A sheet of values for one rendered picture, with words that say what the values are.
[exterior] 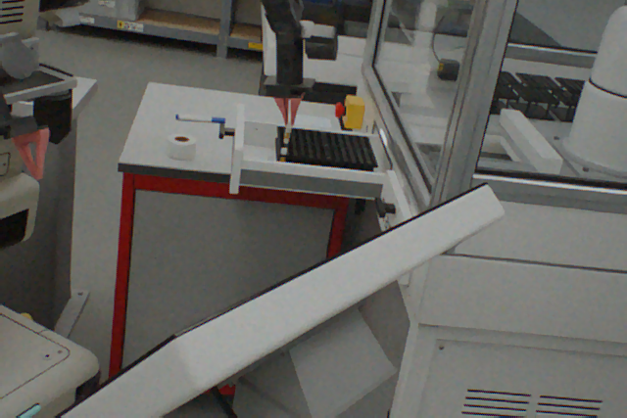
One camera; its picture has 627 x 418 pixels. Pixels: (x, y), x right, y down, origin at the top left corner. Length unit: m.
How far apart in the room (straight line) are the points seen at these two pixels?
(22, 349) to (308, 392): 1.40
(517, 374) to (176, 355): 1.02
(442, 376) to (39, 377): 0.99
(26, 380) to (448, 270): 1.09
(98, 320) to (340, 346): 1.93
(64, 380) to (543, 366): 1.12
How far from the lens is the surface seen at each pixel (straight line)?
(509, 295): 1.49
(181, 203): 2.08
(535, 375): 1.62
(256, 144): 2.01
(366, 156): 1.87
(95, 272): 3.05
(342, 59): 2.67
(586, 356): 1.63
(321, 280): 0.77
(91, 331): 2.75
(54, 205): 2.51
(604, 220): 1.47
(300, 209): 2.09
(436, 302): 1.46
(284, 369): 0.89
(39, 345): 2.22
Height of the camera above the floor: 1.58
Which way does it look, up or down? 23 degrees down
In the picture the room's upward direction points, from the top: 10 degrees clockwise
